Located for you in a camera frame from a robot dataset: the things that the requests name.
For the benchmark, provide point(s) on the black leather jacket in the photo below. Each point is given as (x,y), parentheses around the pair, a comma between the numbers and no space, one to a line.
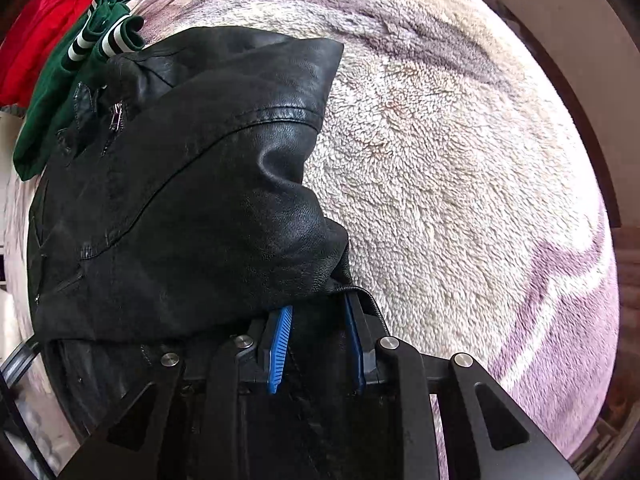
(174,206)

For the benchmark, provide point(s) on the green striped garment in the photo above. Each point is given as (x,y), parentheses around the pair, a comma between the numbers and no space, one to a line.
(108,28)

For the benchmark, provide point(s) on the floral fleece blanket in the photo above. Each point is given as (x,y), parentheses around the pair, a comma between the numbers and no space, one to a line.
(473,212)

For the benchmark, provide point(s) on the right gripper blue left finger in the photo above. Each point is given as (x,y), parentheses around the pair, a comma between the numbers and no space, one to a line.
(273,346)

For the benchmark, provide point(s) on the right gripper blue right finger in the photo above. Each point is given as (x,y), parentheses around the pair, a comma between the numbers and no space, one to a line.
(363,328)

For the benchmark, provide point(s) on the red folded quilt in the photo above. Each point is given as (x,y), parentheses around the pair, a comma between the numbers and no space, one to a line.
(29,42)

